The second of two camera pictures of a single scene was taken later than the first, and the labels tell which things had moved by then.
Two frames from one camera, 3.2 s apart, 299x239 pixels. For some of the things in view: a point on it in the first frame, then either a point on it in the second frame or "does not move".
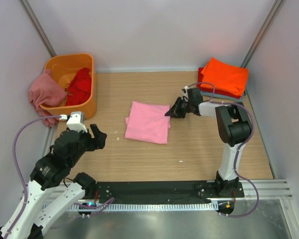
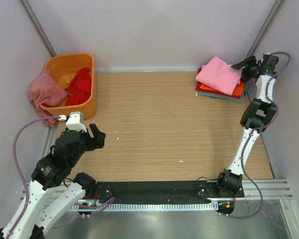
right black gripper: [183, 106] to [247, 67]
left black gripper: [90, 140] does not move
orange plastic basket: [65, 67] does not move
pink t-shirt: [148, 122] to [217, 74]
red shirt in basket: [79, 88] does not move
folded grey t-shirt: [223, 96] does not move
